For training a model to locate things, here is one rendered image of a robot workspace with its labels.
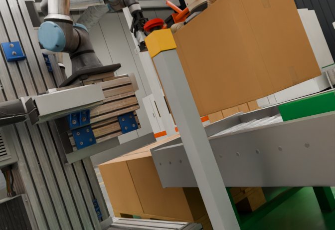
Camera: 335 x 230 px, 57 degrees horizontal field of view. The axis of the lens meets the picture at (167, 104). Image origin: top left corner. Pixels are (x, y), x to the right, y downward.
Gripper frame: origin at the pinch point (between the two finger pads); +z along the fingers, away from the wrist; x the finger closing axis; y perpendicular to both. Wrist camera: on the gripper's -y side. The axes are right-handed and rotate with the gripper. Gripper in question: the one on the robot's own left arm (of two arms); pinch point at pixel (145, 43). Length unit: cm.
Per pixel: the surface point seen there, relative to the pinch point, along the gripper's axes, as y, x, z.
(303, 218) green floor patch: 53, 21, 122
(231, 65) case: 81, -20, 39
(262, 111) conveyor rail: 44, 31, 64
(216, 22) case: 81, -20, 21
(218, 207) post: 85, -51, 81
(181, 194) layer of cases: 12, -19, 92
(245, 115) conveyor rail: 30, 31, 64
